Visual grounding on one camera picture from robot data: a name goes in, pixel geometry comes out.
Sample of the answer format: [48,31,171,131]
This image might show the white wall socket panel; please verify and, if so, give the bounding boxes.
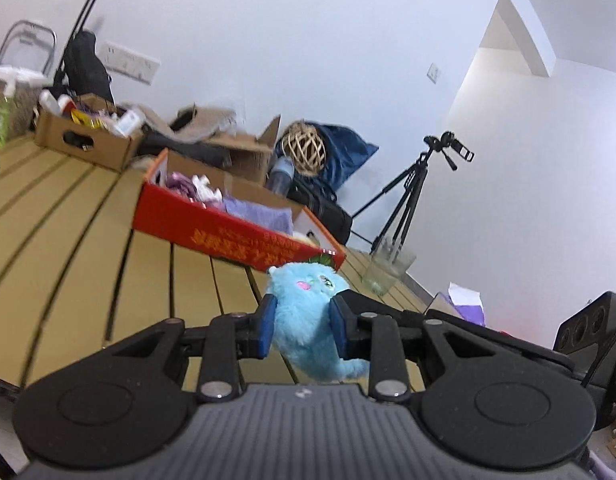
[100,41,161,86]

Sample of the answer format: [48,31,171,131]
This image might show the open brown cardboard box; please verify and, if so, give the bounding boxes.
[207,115,283,187]

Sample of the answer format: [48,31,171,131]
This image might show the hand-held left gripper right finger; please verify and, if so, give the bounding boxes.
[329,296,493,403]

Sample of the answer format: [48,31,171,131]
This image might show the clear glass cup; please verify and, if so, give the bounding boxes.
[362,237,418,297]

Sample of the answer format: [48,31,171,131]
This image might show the metal folding chair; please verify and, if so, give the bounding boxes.
[0,20,58,79]

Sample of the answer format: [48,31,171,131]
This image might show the wicker ball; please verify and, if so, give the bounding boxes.
[281,121,329,177]

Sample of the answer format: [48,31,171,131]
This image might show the brown cardboard box with handle hole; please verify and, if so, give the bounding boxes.
[34,93,147,174]

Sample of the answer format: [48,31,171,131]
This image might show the black hand trolley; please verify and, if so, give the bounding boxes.
[53,0,125,104]

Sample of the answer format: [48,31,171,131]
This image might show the white crumpled cloth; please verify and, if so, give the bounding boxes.
[192,175,225,207]

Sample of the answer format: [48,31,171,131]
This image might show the red cardboard box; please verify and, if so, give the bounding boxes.
[132,148,347,272]

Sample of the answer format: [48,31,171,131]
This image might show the white and purple paper box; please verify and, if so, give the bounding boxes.
[427,282,488,329]

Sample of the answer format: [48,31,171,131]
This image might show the flattened cardboard piece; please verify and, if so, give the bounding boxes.
[120,104,239,144]

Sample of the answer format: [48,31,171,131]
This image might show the blue cloth bag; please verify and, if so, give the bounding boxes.
[308,121,380,202]

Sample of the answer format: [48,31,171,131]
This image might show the white plastic bottle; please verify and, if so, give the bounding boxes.
[115,110,145,138]

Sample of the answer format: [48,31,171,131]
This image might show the dark cloth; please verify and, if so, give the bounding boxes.
[137,132,233,169]

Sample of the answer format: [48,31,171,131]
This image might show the blue water bottle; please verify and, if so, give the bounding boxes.
[266,156,295,196]

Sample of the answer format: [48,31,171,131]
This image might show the blue plush toy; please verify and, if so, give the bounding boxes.
[265,255,369,384]

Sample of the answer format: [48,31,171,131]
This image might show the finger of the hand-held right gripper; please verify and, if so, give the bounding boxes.
[340,291,574,372]

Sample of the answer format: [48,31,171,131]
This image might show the black camera tripod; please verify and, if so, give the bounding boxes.
[350,131,476,256]

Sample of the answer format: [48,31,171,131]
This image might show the woven basket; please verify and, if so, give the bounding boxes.
[0,77,45,142]

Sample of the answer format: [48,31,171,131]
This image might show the purple cloth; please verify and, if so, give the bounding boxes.
[222,197,294,236]

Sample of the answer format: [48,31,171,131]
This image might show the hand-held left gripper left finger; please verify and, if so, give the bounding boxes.
[105,294,277,403]

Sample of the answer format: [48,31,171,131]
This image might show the black carry case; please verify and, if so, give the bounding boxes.
[287,177,354,246]

